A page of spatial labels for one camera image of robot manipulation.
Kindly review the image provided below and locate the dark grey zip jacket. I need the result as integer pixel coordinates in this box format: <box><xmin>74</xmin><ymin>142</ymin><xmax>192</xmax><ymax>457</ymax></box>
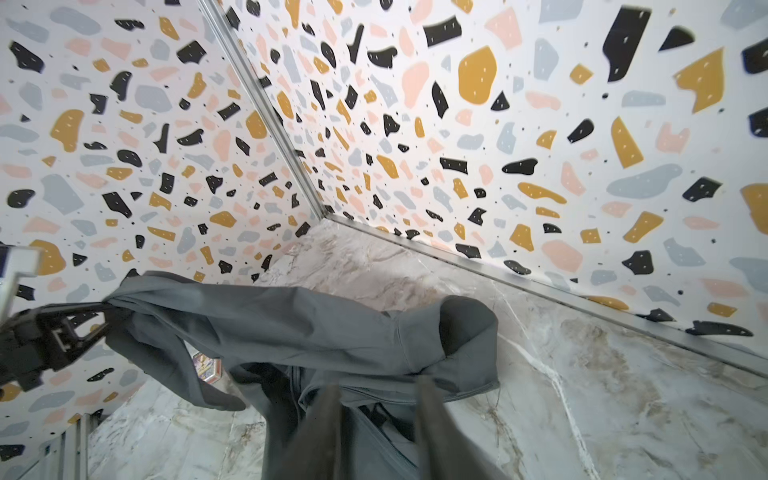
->
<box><xmin>106</xmin><ymin>272</ymin><xmax>499</xmax><ymax>479</ymax></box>

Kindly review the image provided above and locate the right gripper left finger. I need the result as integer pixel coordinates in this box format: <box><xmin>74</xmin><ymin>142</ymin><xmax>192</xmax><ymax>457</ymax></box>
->
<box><xmin>270</xmin><ymin>385</ymin><xmax>342</xmax><ymax>480</ymax></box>

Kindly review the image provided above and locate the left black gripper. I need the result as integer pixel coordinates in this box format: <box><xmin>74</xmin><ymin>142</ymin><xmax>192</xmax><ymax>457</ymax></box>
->
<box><xmin>1</xmin><ymin>303</ymin><xmax>114</xmax><ymax>390</ymax></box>

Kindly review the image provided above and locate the small colourful card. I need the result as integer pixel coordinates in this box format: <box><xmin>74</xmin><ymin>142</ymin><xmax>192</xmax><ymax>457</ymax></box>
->
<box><xmin>192</xmin><ymin>352</ymin><xmax>222</xmax><ymax>385</ymax></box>

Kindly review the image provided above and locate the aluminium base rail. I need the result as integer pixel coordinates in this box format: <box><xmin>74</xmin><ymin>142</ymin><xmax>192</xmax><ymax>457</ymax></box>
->
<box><xmin>20</xmin><ymin>409</ymin><xmax>103</xmax><ymax>480</ymax></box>

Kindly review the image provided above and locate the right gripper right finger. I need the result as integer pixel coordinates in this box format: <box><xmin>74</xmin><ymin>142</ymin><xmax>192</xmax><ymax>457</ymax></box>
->
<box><xmin>415</xmin><ymin>376</ymin><xmax>508</xmax><ymax>480</ymax></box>

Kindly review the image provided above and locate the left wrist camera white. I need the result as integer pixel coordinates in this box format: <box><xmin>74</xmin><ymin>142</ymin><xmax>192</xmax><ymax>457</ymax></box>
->
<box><xmin>0</xmin><ymin>245</ymin><xmax>42</xmax><ymax>323</ymax></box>

